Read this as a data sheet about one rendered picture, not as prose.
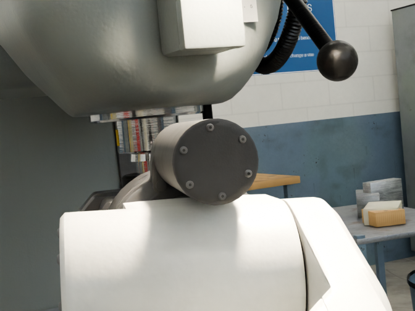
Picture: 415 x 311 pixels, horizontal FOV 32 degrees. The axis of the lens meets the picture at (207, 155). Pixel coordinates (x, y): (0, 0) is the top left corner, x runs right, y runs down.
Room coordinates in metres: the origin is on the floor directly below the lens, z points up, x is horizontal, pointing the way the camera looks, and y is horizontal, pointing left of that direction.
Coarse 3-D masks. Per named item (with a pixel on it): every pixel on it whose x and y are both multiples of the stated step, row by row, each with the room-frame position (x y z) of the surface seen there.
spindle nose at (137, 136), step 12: (132, 120) 0.52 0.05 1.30; (144, 120) 0.52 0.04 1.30; (156, 120) 0.52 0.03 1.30; (168, 120) 0.52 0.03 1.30; (120, 132) 0.53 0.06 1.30; (132, 132) 0.52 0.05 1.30; (144, 132) 0.52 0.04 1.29; (156, 132) 0.52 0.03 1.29; (120, 144) 0.53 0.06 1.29; (132, 144) 0.52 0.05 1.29; (144, 144) 0.52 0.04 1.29
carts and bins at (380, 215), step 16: (368, 192) 3.01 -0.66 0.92; (384, 192) 3.02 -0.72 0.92; (400, 192) 3.05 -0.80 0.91; (336, 208) 3.29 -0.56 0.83; (352, 208) 3.24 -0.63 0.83; (368, 208) 2.75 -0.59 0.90; (384, 208) 2.72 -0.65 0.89; (400, 208) 2.72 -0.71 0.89; (352, 224) 2.81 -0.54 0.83; (368, 224) 2.74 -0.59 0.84; (384, 224) 2.68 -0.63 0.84; (400, 224) 2.69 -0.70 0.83; (368, 240) 2.49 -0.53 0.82; (384, 240) 2.51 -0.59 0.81; (384, 272) 3.34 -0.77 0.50; (384, 288) 3.34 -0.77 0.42
